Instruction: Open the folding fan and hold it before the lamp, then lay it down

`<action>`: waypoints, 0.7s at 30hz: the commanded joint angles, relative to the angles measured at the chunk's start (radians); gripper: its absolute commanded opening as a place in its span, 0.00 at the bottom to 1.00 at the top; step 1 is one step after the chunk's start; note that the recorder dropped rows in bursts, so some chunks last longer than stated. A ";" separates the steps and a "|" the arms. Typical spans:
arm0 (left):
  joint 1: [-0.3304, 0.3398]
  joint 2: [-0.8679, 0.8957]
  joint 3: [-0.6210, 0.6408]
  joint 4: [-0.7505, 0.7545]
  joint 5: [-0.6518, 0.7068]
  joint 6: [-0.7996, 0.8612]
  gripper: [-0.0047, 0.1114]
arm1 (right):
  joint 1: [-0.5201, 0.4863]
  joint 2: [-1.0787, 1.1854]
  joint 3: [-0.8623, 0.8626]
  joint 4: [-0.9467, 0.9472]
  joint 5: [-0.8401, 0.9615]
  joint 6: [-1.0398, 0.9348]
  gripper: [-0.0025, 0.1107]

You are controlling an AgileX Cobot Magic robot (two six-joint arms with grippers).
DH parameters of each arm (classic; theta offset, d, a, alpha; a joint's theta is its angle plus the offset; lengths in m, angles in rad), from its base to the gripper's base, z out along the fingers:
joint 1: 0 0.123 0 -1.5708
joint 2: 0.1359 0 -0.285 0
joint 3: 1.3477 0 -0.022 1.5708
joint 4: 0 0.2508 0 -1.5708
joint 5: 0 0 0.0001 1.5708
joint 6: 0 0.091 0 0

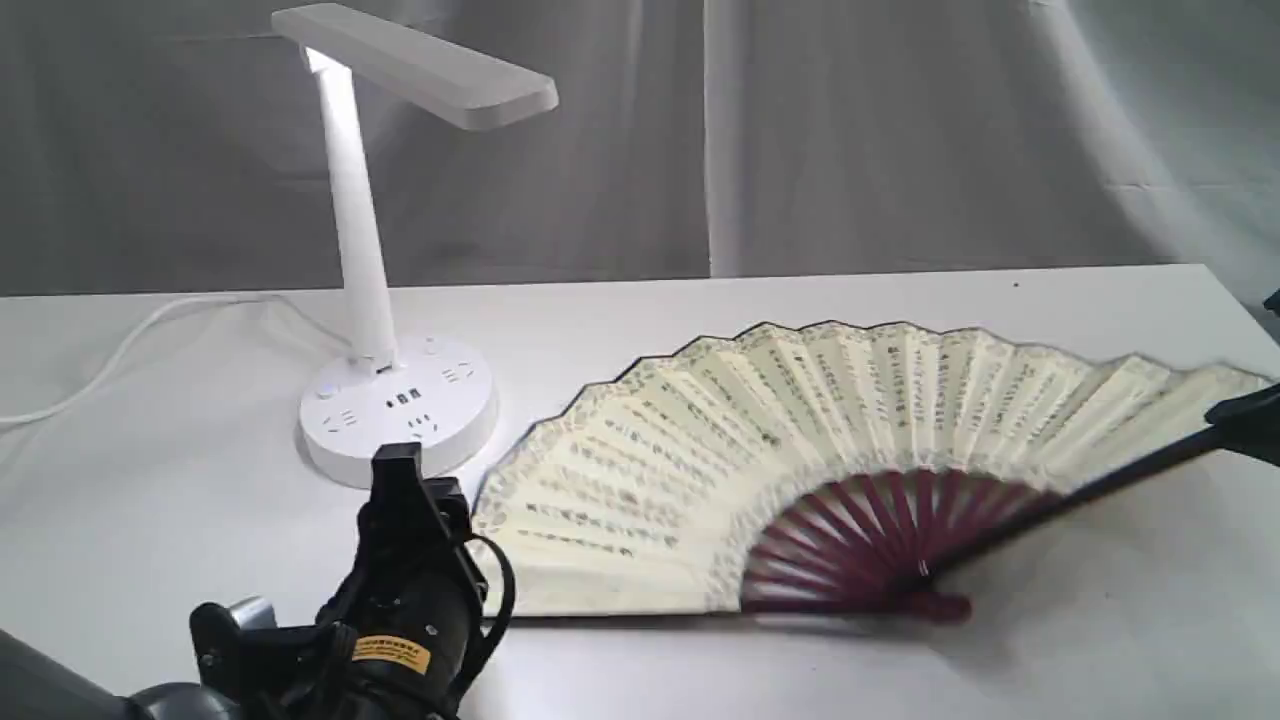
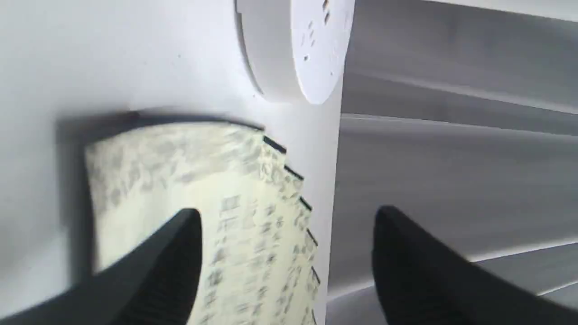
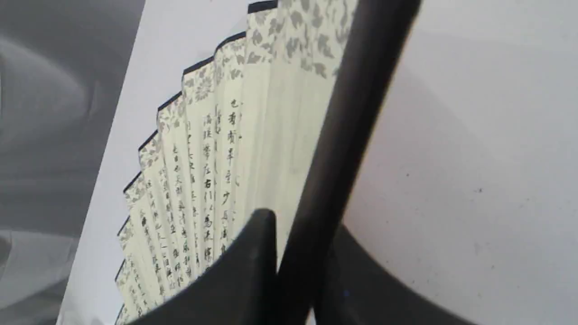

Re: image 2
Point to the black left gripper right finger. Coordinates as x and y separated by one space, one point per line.
442 280

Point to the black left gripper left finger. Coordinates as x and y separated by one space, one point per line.
155 284

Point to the cream paper folding fan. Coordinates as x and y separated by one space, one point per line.
254 264

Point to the white desk lamp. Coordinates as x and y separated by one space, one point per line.
296 49

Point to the grey backdrop curtain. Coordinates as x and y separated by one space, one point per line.
462 114

